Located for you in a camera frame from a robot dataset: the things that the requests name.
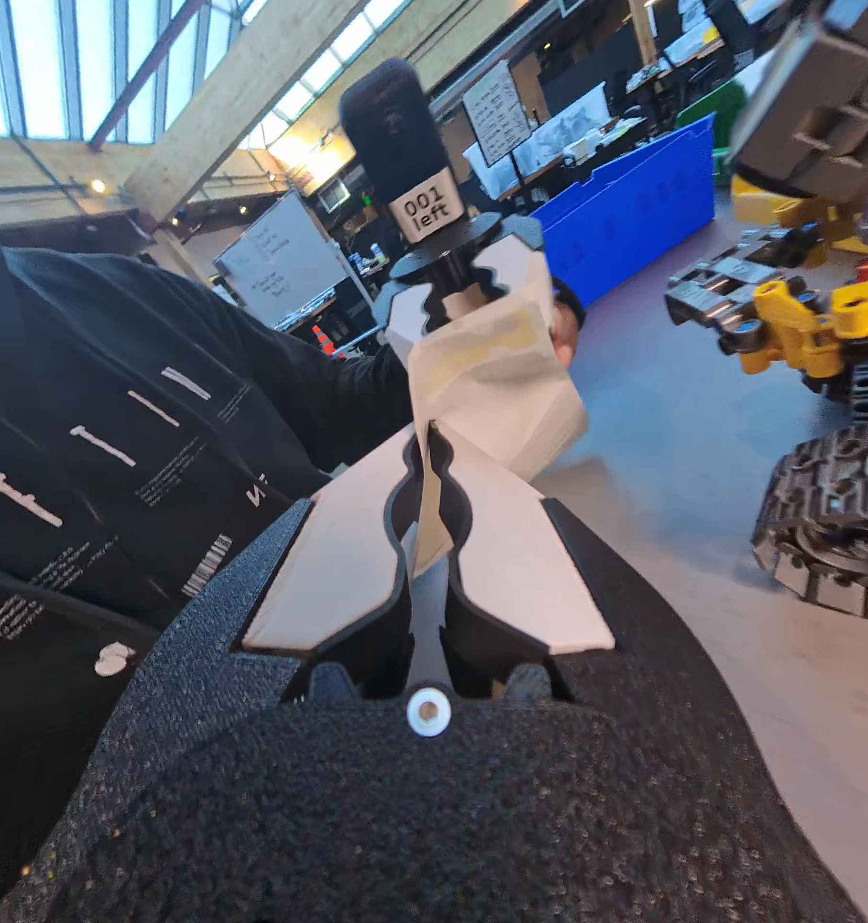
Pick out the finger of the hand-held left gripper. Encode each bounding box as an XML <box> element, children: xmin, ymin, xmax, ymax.
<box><xmin>381</xmin><ymin>272</ymin><xmax>446</xmax><ymax>379</ymax></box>
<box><xmin>470</xmin><ymin>236</ymin><xmax>559</xmax><ymax>325</ymax></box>

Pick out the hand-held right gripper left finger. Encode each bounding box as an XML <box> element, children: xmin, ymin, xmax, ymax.
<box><xmin>241</xmin><ymin>422</ymin><xmax>423</xmax><ymax>661</ymax></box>

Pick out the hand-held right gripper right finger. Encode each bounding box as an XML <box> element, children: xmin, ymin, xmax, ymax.
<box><xmin>428</xmin><ymin>422</ymin><xmax>618</xmax><ymax>661</ymax></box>

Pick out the yellow grey sticker sheet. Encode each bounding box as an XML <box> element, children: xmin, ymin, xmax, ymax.
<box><xmin>403</xmin><ymin>282</ymin><xmax>593</xmax><ymax>581</ymax></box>

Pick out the yellow grey brick robot model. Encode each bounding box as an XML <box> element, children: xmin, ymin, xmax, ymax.
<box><xmin>662</xmin><ymin>0</ymin><xmax>868</xmax><ymax>627</ymax></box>

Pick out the person's left hand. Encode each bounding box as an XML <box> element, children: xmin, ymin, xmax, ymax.
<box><xmin>547</xmin><ymin>296</ymin><xmax>582</xmax><ymax>369</ymax></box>

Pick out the paper sign on stand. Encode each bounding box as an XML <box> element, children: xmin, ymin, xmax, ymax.
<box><xmin>462</xmin><ymin>61</ymin><xmax>534</xmax><ymax>168</ymax></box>

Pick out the blue plastic bin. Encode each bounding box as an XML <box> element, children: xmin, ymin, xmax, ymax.
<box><xmin>531</xmin><ymin>116</ymin><xmax>719</xmax><ymax>312</ymax></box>

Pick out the whiteboard on stand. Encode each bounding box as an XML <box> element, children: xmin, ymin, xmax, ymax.
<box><xmin>211</xmin><ymin>188</ymin><xmax>354</xmax><ymax>336</ymax></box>

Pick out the cluttered background table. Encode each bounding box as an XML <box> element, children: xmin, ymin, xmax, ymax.
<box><xmin>470</xmin><ymin>80</ymin><xmax>654</xmax><ymax>206</ymax></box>

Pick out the green plastic bin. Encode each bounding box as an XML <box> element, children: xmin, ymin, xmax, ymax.
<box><xmin>672</xmin><ymin>80</ymin><xmax>752</xmax><ymax>191</ymax></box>

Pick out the glass skylight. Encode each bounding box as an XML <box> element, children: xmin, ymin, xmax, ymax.
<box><xmin>0</xmin><ymin>0</ymin><xmax>406</xmax><ymax>152</ymax></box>

